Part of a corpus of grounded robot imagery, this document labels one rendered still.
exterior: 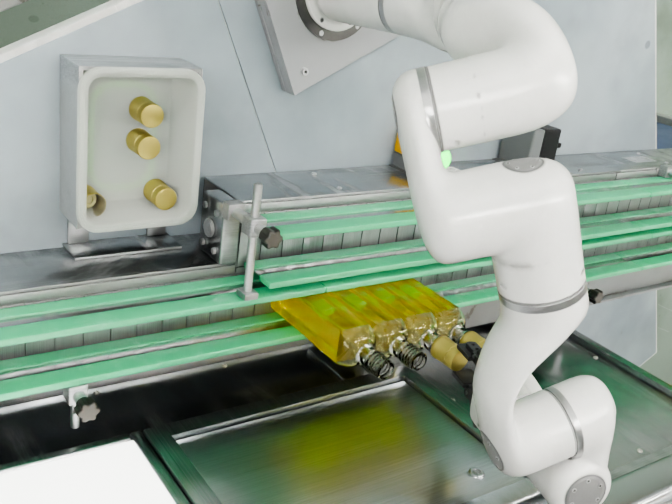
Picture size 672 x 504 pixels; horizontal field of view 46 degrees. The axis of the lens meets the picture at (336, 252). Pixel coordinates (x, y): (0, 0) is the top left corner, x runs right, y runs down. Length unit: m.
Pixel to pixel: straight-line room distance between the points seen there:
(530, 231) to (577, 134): 1.11
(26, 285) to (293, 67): 0.51
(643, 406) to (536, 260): 0.81
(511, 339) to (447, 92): 0.24
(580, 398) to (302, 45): 0.68
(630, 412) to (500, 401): 0.69
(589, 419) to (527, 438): 0.07
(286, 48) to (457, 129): 0.52
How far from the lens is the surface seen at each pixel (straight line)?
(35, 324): 1.04
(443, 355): 1.13
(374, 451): 1.14
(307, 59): 1.26
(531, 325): 0.77
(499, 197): 0.71
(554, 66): 0.77
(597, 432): 0.88
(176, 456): 1.08
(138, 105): 1.14
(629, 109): 1.94
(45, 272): 1.13
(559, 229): 0.73
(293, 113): 1.31
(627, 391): 1.54
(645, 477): 1.26
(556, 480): 0.90
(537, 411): 0.85
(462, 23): 0.83
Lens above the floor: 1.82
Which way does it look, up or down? 48 degrees down
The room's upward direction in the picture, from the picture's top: 124 degrees clockwise
